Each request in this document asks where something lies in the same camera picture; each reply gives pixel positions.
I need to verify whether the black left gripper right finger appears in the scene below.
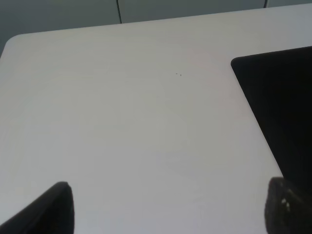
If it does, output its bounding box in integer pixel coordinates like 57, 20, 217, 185
264, 177, 312, 234

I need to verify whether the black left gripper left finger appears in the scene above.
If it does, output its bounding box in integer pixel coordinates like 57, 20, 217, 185
0, 181, 74, 234

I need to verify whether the black rectangular mouse pad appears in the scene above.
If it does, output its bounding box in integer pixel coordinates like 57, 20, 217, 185
231, 47, 312, 194

